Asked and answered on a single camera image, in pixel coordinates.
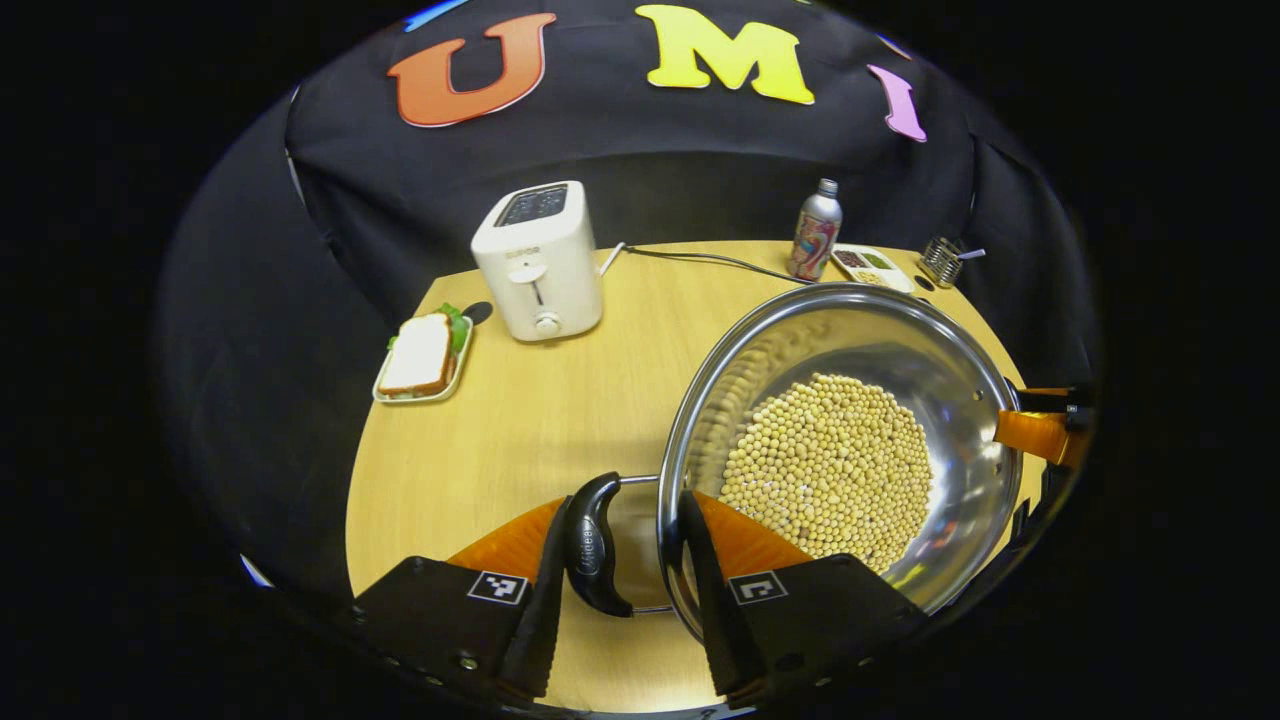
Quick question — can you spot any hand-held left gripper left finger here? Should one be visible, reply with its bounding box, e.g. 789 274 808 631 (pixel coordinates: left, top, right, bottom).
350 495 573 701

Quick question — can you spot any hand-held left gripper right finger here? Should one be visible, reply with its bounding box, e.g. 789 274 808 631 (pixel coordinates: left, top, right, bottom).
678 490 926 701

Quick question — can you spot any black induction cooktop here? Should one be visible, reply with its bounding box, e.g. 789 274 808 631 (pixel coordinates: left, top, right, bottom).
935 462 1073 613

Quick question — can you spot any stainless steel pot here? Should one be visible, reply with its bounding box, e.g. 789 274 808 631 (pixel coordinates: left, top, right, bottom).
563 283 1023 641

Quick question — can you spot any pile of soybeans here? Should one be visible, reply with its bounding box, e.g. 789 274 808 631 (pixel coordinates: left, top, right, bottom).
718 373 934 574

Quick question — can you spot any white divided seasoning dish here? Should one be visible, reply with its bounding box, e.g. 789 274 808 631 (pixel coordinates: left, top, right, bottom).
830 244 916 294

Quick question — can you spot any silver patterned bottle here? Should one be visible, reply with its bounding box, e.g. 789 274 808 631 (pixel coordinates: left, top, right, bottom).
787 179 843 282

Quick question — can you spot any sandwich with lettuce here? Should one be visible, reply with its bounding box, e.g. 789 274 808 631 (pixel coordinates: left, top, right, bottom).
378 304 469 398

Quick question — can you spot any white toaster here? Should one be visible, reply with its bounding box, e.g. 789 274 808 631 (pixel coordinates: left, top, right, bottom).
470 180 605 343

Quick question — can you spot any wire mesh utensil holder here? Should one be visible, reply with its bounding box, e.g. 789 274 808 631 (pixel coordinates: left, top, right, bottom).
918 236 963 289

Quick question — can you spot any black toaster cable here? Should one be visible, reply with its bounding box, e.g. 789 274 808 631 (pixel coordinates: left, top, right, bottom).
598 243 813 286

